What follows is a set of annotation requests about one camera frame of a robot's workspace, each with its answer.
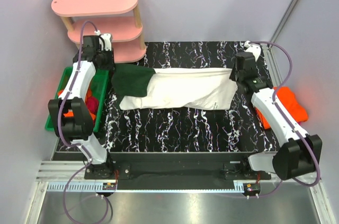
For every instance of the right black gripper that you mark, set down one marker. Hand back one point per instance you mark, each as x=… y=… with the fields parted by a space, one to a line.
x=235 y=73

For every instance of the orange t-shirt in bin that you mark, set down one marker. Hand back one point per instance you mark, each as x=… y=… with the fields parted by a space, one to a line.
x=70 y=113

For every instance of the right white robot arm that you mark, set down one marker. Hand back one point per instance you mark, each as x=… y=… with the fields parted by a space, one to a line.
x=299 y=152

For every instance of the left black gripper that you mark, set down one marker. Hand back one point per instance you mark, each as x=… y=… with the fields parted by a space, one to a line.
x=108 y=60

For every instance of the white and green t-shirt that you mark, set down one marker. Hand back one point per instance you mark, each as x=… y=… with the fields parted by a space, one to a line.
x=140 y=87

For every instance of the pink three-tier wooden shelf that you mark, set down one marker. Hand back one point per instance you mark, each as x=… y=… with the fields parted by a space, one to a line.
x=120 y=18

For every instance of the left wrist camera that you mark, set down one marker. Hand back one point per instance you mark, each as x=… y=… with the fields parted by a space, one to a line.
x=105 y=40

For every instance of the aluminium corner frame post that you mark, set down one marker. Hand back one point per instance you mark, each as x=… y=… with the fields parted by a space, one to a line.
x=286 y=16

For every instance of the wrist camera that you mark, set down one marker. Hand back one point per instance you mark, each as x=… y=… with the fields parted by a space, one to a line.
x=253 y=48
x=105 y=40

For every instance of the magenta t-shirt in bin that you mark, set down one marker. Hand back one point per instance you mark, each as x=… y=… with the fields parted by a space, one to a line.
x=92 y=104

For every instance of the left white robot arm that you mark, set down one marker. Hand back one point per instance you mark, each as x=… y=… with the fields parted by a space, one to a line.
x=71 y=119

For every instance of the orange folded t-shirt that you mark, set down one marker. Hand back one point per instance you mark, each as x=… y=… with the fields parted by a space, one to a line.
x=289 y=101

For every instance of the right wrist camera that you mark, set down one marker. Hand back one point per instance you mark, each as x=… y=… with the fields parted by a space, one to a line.
x=253 y=48

